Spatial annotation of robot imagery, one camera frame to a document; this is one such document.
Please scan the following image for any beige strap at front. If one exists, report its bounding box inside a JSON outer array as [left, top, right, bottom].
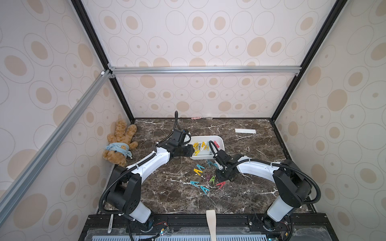
[[205, 210, 218, 241]]

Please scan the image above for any silver aluminium rail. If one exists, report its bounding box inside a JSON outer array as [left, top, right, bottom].
[[111, 66, 302, 74], [1, 69, 111, 225]]

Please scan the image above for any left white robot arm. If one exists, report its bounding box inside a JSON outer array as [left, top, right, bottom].
[[99, 130, 194, 224]]

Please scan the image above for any white paper strip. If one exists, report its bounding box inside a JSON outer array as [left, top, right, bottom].
[[235, 129, 257, 134]]

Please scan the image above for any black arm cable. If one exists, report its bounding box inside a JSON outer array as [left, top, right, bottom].
[[99, 110, 192, 215], [208, 140, 322, 205]]

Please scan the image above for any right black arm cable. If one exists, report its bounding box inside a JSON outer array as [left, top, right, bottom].
[[208, 140, 322, 205]]

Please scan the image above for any silver aluminium rail back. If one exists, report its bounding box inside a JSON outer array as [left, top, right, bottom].
[[111, 66, 302, 74]]

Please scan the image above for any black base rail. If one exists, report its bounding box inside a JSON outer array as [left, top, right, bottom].
[[84, 213, 331, 234]]

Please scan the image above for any brown teddy bear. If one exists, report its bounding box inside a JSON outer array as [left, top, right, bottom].
[[102, 119, 138, 167]]

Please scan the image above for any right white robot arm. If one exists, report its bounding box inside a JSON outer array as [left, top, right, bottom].
[[213, 150, 315, 226]]

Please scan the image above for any white plastic storage box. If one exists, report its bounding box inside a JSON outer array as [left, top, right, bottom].
[[189, 136, 225, 160]]

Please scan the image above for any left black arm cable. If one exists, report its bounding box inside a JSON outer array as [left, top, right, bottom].
[[99, 110, 192, 215]]

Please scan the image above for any silver aluminium rail left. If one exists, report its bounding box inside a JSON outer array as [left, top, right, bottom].
[[1, 69, 111, 225]]

